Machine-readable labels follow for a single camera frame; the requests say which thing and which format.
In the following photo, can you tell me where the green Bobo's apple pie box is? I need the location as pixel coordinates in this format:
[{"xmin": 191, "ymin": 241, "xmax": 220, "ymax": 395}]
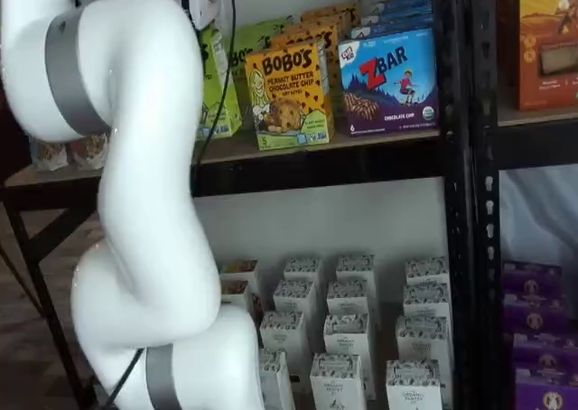
[
  {"xmin": 228, "ymin": 25, "xmax": 276, "ymax": 89},
  {"xmin": 198, "ymin": 23, "xmax": 244, "ymax": 141},
  {"xmin": 252, "ymin": 16, "xmax": 294, "ymax": 39}
]

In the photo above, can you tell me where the yellow Bobo's peanut butter box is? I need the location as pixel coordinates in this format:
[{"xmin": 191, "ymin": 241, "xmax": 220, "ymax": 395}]
[
  {"xmin": 300, "ymin": 1, "xmax": 362, "ymax": 39},
  {"xmin": 270, "ymin": 23, "xmax": 340, "ymax": 113},
  {"xmin": 245, "ymin": 48, "xmax": 336, "ymax": 152}
]

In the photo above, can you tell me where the tan wooden shelf board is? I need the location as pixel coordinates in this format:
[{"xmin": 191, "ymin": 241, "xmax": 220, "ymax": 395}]
[
  {"xmin": 496, "ymin": 100, "xmax": 578, "ymax": 128},
  {"xmin": 3, "ymin": 127, "xmax": 443, "ymax": 189}
]

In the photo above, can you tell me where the black metal shelf rack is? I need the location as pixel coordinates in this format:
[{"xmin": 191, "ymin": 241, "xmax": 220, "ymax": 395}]
[
  {"xmin": 467, "ymin": 0, "xmax": 578, "ymax": 410},
  {"xmin": 0, "ymin": 0, "xmax": 475, "ymax": 410}
]

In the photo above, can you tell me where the white yellow granola box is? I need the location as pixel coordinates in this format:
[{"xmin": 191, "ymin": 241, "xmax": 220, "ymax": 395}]
[
  {"xmin": 219, "ymin": 279, "xmax": 250, "ymax": 310},
  {"xmin": 220, "ymin": 258, "xmax": 259, "ymax": 294}
]

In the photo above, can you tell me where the orange snack box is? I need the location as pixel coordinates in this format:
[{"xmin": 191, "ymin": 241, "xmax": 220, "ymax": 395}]
[{"xmin": 513, "ymin": 0, "xmax": 578, "ymax": 112}]

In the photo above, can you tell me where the purple snack box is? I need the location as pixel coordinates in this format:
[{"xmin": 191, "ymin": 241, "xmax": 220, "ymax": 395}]
[
  {"xmin": 513, "ymin": 372, "xmax": 578, "ymax": 410},
  {"xmin": 501, "ymin": 259, "xmax": 564, "ymax": 296},
  {"xmin": 501, "ymin": 291, "xmax": 569, "ymax": 337},
  {"xmin": 511, "ymin": 331, "xmax": 578, "ymax": 377}
]

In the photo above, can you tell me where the red label granola bag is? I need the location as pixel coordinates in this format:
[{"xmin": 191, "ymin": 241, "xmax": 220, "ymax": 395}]
[{"xmin": 67, "ymin": 134, "xmax": 109, "ymax": 170}]

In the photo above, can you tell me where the orange label granola bag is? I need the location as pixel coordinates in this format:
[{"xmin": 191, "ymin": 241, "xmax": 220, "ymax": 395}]
[{"xmin": 33, "ymin": 141, "xmax": 69, "ymax": 172}]

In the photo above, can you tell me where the white patterned carton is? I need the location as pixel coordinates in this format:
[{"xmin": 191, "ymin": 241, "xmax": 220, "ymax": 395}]
[
  {"xmin": 335, "ymin": 254, "xmax": 377, "ymax": 285},
  {"xmin": 385, "ymin": 359, "xmax": 443, "ymax": 410},
  {"xmin": 404, "ymin": 256, "xmax": 449, "ymax": 288},
  {"xmin": 401, "ymin": 282, "xmax": 452, "ymax": 320},
  {"xmin": 257, "ymin": 348, "xmax": 297, "ymax": 410},
  {"xmin": 322, "ymin": 312, "xmax": 371, "ymax": 358},
  {"xmin": 325, "ymin": 279, "xmax": 375, "ymax": 317},
  {"xmin": 395, "ymin": 314, "xmax": 452, "ymax": 364},
  {"xmin": 258, "ymin": 311, "xmax": 305, "ymax": 355},
  {"xmin": 309, "ymin": 352, "xmax": 364, "ymax": 410},
  {"xmin": 272, "ymin": 279, "xmax": 318, "ymax": 316},
  {"xmin": 283, "ymin": 256, "xmax": 325, "ymax": 287}
]

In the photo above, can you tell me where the translucent plastic sheet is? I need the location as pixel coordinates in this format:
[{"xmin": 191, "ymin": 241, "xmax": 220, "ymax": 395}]
[{"xmin": 499, "ymin": 165, "xmax": 578, "ymax": 266}]

